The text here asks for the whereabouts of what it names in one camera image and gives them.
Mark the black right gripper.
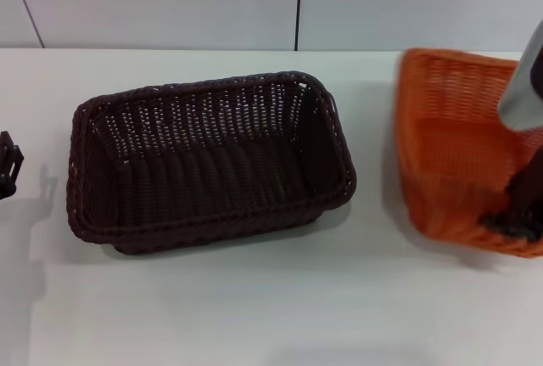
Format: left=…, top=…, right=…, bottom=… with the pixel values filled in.
left=479, top=127, right=543, bottom=243

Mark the dark brown woven basket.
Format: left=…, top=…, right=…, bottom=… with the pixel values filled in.
left=65, top=70, right=358, bottom=256

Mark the orange yellow woven basket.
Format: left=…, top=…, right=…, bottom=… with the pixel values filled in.
left=392, top=47, right=543, bottom=260

